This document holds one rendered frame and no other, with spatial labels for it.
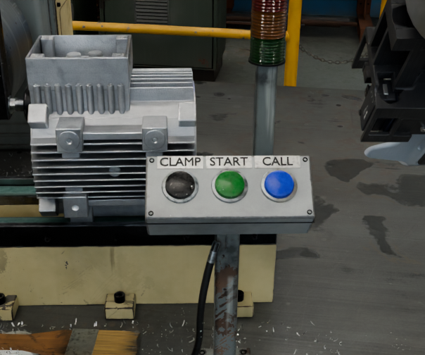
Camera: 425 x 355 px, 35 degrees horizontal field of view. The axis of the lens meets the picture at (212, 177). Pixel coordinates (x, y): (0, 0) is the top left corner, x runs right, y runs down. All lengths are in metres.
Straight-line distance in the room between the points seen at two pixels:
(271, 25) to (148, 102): 0.36
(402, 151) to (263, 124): 0.64
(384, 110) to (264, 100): 0.71
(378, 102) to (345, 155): 0.91
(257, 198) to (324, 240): 0.44
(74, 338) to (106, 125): 0.28
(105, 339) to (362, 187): 0.60
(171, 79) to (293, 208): 0.26
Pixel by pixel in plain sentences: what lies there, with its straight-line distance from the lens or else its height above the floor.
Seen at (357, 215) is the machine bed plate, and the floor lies 0.80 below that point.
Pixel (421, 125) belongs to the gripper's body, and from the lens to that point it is 0.54.
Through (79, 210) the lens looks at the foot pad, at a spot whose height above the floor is 0.97.
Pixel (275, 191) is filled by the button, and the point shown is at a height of 1.06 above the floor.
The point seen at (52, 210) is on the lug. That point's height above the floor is 0.96.
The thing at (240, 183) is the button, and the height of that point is 1.07.
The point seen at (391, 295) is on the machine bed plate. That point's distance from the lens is 1.01.
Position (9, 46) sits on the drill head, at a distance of 1.15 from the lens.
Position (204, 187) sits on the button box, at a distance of 0.68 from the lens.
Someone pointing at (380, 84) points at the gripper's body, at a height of 1.22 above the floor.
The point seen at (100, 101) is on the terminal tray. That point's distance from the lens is 0.83.
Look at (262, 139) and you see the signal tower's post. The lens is 1.22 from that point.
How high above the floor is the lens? 1.39
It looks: 27 degrees down
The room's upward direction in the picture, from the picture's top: 1 degrees clockwise
